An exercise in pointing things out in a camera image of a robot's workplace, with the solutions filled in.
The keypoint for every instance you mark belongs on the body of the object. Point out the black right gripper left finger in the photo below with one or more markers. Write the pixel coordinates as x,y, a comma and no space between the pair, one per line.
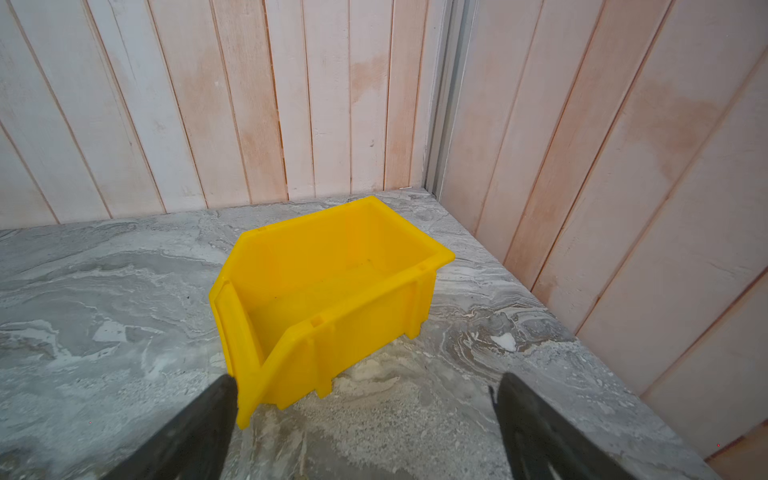
193,444

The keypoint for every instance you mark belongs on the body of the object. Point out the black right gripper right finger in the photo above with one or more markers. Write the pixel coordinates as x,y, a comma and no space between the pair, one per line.
540,443

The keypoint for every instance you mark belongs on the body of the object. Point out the yellow plastic storage bin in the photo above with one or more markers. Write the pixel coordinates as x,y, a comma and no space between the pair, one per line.
298,302

